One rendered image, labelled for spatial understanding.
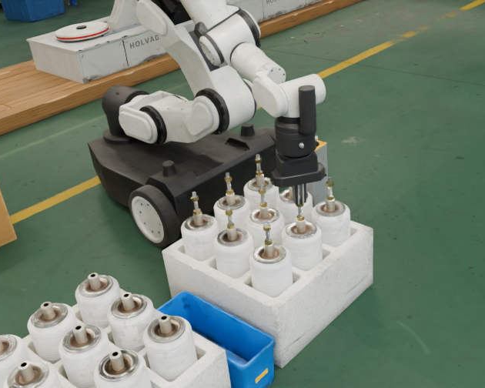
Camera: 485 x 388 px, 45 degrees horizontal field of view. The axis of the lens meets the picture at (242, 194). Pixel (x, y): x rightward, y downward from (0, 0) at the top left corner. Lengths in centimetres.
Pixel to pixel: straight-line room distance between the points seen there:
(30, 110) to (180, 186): 150
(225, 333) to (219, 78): 74
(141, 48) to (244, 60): 222
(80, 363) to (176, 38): 96
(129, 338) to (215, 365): 19
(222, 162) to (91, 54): 161
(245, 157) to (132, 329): 89
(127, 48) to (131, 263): 187
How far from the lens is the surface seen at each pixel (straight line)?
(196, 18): 143
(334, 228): 146
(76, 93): 326
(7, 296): 187
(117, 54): 345
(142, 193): 180
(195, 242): 146
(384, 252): 177
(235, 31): 140
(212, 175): 186
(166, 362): 118
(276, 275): 132
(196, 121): 176
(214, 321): 145
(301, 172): 130
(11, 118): 312
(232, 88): 174
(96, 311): 133
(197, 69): 176
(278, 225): 145
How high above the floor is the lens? 102
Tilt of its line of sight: 29 degrees down
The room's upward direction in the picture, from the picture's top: 7 degrees counter-clockwise
